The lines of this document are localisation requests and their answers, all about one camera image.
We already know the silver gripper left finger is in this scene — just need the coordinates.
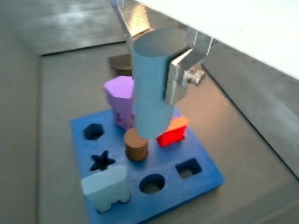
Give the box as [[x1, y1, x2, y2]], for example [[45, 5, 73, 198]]
[[110, 0, 154, 52]]

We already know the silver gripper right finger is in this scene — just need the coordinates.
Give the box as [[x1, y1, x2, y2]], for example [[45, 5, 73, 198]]
[[164, 27, 213, 106]]

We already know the light blue cylinder peg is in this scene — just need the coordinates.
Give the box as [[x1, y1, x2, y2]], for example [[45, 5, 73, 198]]
[[132, 28, 185, 138]]

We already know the blue shape sorter board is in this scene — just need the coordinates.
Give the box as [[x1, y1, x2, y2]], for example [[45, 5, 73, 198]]
[[70, 110, 224, 224]]

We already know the light blue oval peg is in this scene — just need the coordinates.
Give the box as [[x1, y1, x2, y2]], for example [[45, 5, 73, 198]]
[[80, 165, 130, 213]]

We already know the purple pentagon peg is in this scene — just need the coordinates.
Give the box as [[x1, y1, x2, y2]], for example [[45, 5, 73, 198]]
[[104, 76, 134, 130]]

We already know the red block yellow top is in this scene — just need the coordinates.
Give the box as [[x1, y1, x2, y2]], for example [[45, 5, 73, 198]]
[[156, 116, 189, 147]]

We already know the brown cylinder peg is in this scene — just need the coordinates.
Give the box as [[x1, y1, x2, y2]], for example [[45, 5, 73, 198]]
[[124, 128, 148, 162]]

